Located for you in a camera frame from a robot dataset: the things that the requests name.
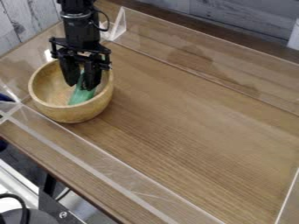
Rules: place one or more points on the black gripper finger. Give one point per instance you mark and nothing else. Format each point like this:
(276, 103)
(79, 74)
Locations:
(69, 67)
(91, 75)

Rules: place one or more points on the black metal bracket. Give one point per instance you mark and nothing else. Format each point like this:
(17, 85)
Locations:
(56, 210)

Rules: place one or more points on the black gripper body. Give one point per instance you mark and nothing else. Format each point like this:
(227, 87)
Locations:
(79, 48)

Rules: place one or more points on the brown wooden bowl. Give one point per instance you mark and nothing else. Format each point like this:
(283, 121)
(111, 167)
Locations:
(52, 94)

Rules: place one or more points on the clear acrylic tray wall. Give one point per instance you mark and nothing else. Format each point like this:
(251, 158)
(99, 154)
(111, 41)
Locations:
(195, 145)

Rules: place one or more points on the black table leg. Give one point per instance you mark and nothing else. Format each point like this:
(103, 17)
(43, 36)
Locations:
(49, 185)

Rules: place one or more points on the white object at right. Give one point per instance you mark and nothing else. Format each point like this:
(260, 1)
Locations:
(293, 38)

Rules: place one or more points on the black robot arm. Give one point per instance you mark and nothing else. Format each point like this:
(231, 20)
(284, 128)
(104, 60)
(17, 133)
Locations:
(73, 6)

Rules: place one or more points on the green rectangular block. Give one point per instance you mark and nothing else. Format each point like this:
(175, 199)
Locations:
(80, 95)

